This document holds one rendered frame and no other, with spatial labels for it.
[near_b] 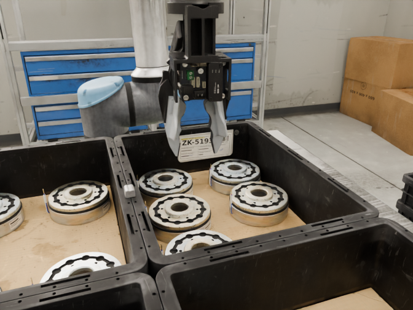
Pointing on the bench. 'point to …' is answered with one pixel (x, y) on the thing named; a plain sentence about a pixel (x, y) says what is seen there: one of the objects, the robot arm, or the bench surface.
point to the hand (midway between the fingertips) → (195, 144)
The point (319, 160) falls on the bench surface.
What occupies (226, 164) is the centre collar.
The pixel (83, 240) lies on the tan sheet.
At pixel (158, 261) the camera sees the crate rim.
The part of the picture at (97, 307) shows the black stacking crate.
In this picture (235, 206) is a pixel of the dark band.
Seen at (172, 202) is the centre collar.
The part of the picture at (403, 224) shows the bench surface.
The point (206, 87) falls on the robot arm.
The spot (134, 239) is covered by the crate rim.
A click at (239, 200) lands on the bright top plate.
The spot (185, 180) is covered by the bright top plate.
